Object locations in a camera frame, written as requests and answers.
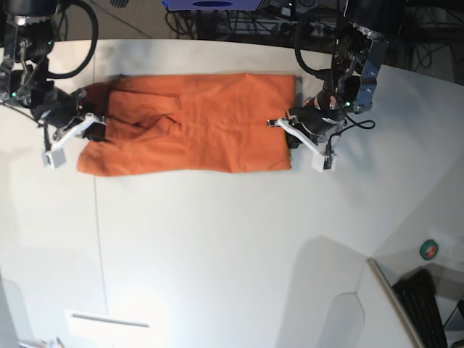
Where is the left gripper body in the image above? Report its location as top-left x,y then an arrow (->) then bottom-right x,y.
295,96 -> 344,141

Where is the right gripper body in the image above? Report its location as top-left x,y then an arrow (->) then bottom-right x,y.
32,90 -> 87,130

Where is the orange t-shirt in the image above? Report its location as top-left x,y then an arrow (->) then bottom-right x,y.
77,72 -> 296,177

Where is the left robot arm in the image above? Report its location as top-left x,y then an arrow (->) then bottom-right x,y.
288,1 -> 406,143

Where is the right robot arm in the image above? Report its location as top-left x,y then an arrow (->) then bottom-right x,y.
1,1 -> 99,129

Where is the blue box with oval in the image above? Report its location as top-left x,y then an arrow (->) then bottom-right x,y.
162,0 -> 270,11

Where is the green tape roll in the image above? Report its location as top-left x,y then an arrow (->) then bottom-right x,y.
419,239 -> 439,261

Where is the black keyboard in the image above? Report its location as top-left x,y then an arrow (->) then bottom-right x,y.
393,268 -> 448,348

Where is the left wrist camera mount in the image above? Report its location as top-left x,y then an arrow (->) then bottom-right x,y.
266,115 -> 337,172

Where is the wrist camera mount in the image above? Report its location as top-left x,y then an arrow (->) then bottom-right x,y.
41,112 -> 107,170
266,115 -> 337,172

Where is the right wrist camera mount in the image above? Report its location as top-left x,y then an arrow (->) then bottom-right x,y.
41,112 -> 107,170

